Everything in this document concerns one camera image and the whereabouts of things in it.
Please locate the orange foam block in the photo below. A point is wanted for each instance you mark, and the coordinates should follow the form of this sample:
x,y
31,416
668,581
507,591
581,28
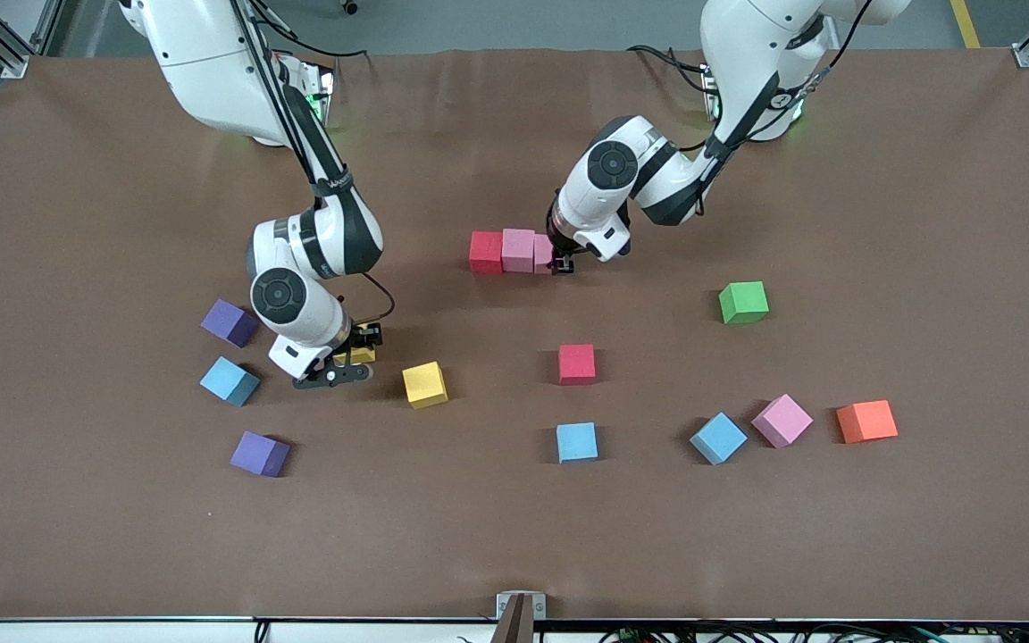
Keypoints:
x,y
866,420

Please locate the red foam block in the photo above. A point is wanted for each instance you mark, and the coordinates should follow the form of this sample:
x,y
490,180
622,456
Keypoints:
x,y
485,251
576,363

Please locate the brown table mat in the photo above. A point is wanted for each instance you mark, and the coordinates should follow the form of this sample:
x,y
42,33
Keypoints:
x,y
514,536

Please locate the light blue foam block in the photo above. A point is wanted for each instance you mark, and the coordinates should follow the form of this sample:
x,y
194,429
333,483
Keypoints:
x,y
577,441
229,379
717,437

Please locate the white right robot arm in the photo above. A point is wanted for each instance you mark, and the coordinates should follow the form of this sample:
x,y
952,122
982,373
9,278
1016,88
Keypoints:
x,y
313,321

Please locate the yellow foam block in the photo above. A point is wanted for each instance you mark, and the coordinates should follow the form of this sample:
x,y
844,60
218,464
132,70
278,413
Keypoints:
x,y
358,356
424,384

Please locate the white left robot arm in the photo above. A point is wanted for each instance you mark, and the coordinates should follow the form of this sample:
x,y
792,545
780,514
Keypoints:
x,y
590,210

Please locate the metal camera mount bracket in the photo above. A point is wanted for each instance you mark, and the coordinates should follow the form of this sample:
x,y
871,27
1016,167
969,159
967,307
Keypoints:
x,y
521,616

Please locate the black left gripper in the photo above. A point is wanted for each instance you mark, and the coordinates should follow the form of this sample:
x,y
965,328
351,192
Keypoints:
x,y
557,246

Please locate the green foam block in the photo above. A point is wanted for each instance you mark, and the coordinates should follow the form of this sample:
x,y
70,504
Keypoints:
x,y
744,301

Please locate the purple foam block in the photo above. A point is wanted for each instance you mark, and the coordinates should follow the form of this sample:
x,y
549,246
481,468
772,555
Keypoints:
x,y
227,320
257,452

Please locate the pink foam block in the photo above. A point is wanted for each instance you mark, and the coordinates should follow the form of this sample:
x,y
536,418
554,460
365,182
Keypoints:
x,y
518,250
782,419
542,253

